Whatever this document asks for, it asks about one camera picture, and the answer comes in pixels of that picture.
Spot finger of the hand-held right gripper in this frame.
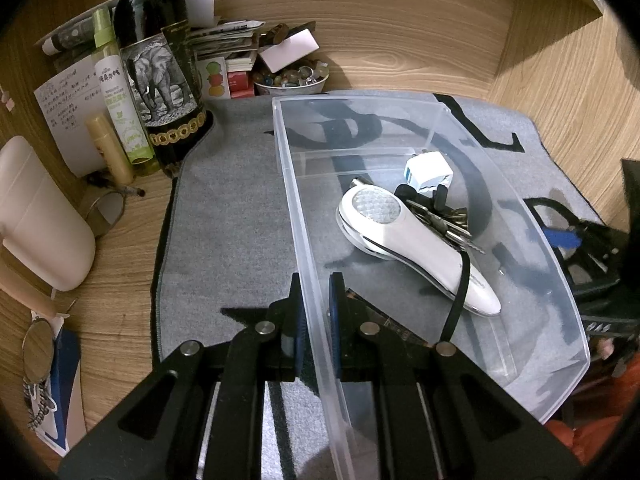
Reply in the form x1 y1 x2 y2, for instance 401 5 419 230
546 221 624 262
566 254 627 304

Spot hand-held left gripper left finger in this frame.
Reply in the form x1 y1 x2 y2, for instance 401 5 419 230
57 272 310 480

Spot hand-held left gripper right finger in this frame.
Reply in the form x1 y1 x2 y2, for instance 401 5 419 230
327 272 587 480

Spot clear plastic container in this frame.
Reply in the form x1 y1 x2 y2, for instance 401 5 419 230
271 89 592 480

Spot bunch of metal keys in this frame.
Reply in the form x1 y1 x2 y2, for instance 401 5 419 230
405 197 486 256

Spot white travel adapter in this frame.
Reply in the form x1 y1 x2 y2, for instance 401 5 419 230
402 151 455 199

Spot white handheld lint remover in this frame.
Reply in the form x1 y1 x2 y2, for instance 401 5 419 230
336 184 502 317

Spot grey mat with black pattern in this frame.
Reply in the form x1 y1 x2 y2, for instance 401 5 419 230
152 92 607 480

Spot person's orange clothing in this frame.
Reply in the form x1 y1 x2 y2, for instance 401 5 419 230
545 355 640 467

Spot blue booklet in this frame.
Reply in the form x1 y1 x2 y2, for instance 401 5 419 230
37 329 89 456

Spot white bowl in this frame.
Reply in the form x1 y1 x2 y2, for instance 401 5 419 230
251 74 331 97

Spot bowl of small items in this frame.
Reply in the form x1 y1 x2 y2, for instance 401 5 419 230
252 60 329 88

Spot small red box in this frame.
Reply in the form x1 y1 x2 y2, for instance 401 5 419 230
227 70 256 99

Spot yellow cylindrical tube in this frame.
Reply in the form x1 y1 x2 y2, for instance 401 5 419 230
85 114 136 186

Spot fruit sticker card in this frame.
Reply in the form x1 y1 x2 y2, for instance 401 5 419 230
197 57 231 100

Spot round metal-rimmed mirror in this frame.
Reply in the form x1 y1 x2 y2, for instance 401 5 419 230
22 321 56 384

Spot beige wooden stick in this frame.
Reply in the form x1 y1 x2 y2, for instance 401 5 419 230
0 260 56 319

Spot white blank card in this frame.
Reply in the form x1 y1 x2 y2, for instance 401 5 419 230
259 29 320 74

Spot dark wine bottle elephant label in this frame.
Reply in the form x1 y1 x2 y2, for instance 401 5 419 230
112 0 216 174

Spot cream rounded plastic case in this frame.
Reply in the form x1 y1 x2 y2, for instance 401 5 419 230
0 136 97 292

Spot green spray bottle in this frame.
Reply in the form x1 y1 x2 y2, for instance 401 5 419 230
91 8 162 177

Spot pile of printed leaflets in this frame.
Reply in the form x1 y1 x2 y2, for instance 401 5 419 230
190 20 269 56

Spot handwritten paper note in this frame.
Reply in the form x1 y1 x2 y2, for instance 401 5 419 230
34 62 109 179

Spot white folded papers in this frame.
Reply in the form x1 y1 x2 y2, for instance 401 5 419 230
186 0 221 26

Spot metal bead chain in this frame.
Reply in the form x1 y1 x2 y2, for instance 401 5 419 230
22 382 59 434

